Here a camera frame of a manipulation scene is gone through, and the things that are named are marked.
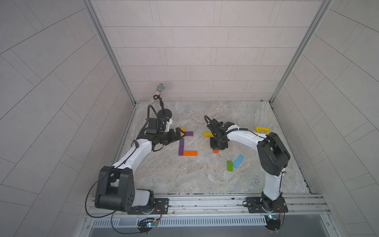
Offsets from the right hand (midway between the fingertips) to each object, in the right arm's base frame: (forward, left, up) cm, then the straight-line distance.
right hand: (213, 148), depth 91 cm
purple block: (+13, +15, -2) cm, 20 cm away
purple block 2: (+5, +20, +1) cm, 20 cm away
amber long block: (+15, +19, +2) cm, 24 cm away
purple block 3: (-1, +20, +1) cm, 20 cm away
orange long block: (-2, +14, 0) cm, 14 cm away
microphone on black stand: (+27, +29, +29) cm, 49 cm away
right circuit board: (-38, -24, -5) cm, 45 cm away
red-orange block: (-3, -1, +3) cm, 5 cm away
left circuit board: (-36, +35, +2) cm, 51 cm away
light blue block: (-9, -14, -2) cm, 17 cm away
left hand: (+3, +18, +12) cm, 22 cm away
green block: (-12, -9, -2) cm, 14 cm away
